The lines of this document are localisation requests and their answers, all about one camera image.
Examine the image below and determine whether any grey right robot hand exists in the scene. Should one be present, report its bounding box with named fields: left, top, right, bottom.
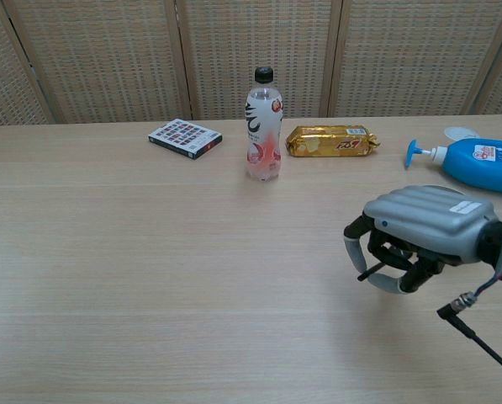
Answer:
left=343, top=185, right=498, bottom=296

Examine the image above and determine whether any black plastic spoon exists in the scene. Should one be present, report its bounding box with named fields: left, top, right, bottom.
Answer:
left=357, top=262, right=387, bottom=282

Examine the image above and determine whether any blue lotion pump bottle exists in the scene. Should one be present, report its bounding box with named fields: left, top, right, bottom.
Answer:
left=404, top=137, right=502, bottom=198

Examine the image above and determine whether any white round disc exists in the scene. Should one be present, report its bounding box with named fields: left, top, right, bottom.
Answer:
left=444, top=126, right=480, bottom=141

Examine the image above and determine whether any gold biscuit packet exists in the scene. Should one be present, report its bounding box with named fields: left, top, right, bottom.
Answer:
left=285, top=125, right=382, bottom=159

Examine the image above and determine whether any clear pink drink bottle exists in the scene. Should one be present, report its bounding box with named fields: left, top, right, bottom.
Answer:
left=245, top=66, right=285, bottom=183

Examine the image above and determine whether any woven rattan folding screen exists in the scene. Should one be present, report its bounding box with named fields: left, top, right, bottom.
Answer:
left=0, top=0, right=502, bottom=132

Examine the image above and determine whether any playing card box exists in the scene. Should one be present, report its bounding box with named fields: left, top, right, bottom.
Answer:
left=147, top=118, right=224, bottom=161

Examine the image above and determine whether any black cable with plug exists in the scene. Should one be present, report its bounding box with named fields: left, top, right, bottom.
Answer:
left=436, top=235, right=502, bottom=380

